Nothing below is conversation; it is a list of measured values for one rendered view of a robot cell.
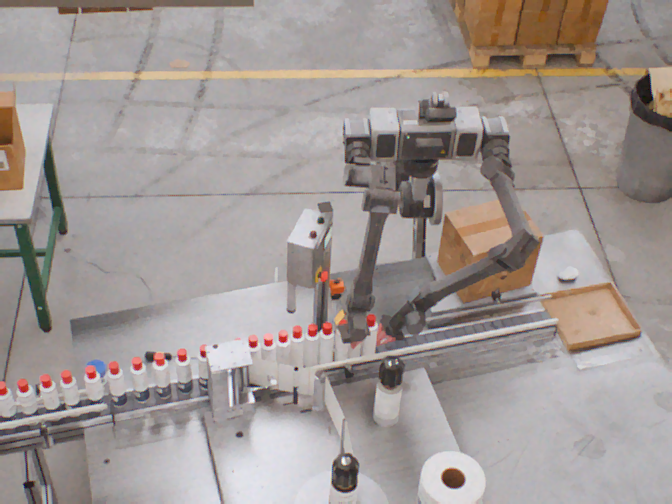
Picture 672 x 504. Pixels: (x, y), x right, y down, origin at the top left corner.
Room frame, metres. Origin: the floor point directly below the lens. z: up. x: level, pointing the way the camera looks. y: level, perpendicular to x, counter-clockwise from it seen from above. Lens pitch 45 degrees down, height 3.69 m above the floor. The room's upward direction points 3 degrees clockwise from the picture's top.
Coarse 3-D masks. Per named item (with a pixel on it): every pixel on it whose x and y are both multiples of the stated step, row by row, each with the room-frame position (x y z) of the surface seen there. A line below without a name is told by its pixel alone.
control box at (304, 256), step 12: (300, 216) 2.37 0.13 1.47; (312, 216) 2.37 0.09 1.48; (300, 228) 2.32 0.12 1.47; (312, 228) 2.32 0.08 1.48; (324, 228) 2.32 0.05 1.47; (288, 240) 2.26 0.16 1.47; (300, 240) 2.26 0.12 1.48; (312, 240) 2.26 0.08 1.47; (288, 252) 2.25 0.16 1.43; (300, 252) 2.24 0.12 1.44; (312, 252) 2.23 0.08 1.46; (288, 264) 2.25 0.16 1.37; (300, 264) 2.24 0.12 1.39; (312, 264) 2.23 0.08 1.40; (324, 264) 2.32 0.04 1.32; (288, 276) 2.25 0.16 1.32; (300, 276) 2.24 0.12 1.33; (312, 276) 2.23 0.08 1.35; (312, 288) 2.23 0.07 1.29
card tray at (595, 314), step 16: (576, 288) 2.71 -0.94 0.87; (592, 288) 2.73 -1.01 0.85; (608, 288) 2.75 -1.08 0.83; (544, 304) 2.64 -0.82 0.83; (560, 304) 2.65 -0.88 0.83; (576, 304) 2.65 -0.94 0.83; (592, 304) 2.66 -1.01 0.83; (608, 304) 2.66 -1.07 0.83; (624, 304) 2.64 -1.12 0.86; (560, 320) 2.56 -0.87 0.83; (576, 320) 2.57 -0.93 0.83; (592, 320) 2.57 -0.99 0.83; (608, 320) 2.58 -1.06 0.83; (624, 320) 2.58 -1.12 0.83; (560, 336) 2.48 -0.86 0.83; (576, 336) 2.49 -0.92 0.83; (592, 336) 2.49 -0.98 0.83; (608, 336) 2.47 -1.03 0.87; (624, 336) 2.49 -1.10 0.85
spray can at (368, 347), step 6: (366, 318) 2.30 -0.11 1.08; (372, 318) 2.30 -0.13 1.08; (372, 324) 2.29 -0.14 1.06; (372, 330) 2.28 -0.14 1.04; (372, 336) 2.28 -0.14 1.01; (366, 342) 2.28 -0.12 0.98; (372, 342) 2.28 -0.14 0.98; (366, 348) 2.28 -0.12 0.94; (372, 348) 2.28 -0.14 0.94; (366, 354) 2.28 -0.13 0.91; (372, 354) 2.28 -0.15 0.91
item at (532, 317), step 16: (496, 320) 2.50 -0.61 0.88; (512, 320) 2.51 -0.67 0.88; (528, 320) 2.51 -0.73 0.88; (544, 320) 2.52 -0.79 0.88; (416, 336) 2.40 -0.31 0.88; (432, 336) 2.41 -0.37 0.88; (448, 336) 2.41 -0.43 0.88; (496, 336) 2.42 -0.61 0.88; (416, 352) 2.32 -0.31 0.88; (336, 368) 2.23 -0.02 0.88; (176, 384) 2.12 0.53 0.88; (128, 400) 2.04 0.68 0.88; (160, 400) 2.04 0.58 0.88; (176, 400) 2.05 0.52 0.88
